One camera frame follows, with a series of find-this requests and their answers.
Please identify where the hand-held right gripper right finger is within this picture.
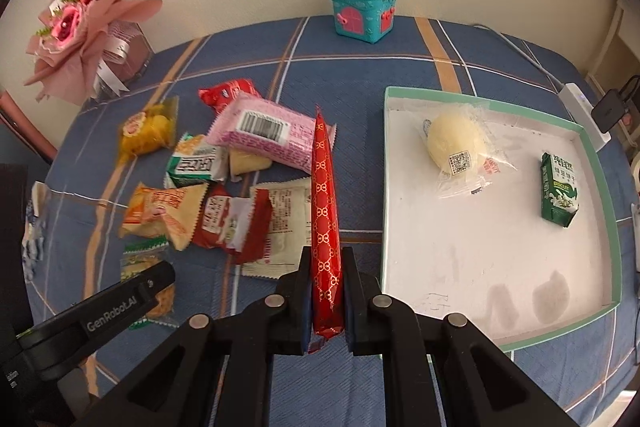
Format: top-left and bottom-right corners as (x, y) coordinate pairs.
(344, 247), (576, 427)

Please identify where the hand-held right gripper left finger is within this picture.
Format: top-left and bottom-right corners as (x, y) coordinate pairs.
(72, 247), (313, 427)

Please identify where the green cookie packet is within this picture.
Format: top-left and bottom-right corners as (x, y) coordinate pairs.
(121, 239), (176, 330)

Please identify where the red patterned stick packet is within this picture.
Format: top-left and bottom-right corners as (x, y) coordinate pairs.
(308, 106), (346, 353)

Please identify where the red and white packet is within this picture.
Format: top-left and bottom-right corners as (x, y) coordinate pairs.
(192, 184), (273, 265)

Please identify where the orange triangular packet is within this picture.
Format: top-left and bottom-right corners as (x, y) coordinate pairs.
(119, 182), (210, 252)

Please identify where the white tray with green rim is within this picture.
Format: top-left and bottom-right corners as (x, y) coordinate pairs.
(381, 86), (623, 353)

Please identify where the pink packet with barcode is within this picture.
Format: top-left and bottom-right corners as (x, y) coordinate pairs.
(207, 92), (337, 172)

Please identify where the green and white packet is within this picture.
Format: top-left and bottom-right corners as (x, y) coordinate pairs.
(165, 133), (226, 188)

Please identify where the yellow bread packet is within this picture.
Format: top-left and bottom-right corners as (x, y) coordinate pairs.
(117, 97), (179, 168)

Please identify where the cream white packet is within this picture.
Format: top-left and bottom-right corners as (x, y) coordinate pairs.
(242, 177), (313, 280)

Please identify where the pale cake in clear wrapper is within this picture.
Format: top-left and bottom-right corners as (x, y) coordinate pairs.
(229, 147), (273, 182)

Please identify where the bun in clear wrapper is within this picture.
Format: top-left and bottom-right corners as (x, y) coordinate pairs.
(417, 103), (518, 198)

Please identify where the red candy-shaped packet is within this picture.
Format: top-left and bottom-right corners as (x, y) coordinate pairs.
(198, 78), (261, 115)

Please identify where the blue plaid tablecloth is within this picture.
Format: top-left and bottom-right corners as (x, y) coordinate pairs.
(25, 16), (640, 427)

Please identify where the clear pink box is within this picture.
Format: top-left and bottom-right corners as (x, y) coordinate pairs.
(100, 22), (153, 88)

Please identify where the teal toy box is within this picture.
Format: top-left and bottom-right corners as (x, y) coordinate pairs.
(329, 0), (397, 45)

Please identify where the pink flower bouquet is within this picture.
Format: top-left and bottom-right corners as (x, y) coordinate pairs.
(24, 0), (163, 108)

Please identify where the white power strip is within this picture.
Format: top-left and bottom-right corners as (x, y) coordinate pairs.
(560, 83), (612, 152)

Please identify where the black power adapter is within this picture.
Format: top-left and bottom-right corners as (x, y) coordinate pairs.
(592, 77), (640, 132)

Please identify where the white furniture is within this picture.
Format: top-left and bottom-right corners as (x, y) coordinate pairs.
(585, 0), (640, 98)

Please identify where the white power cable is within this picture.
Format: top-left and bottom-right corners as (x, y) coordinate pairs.
(472, 24), (566, 88)

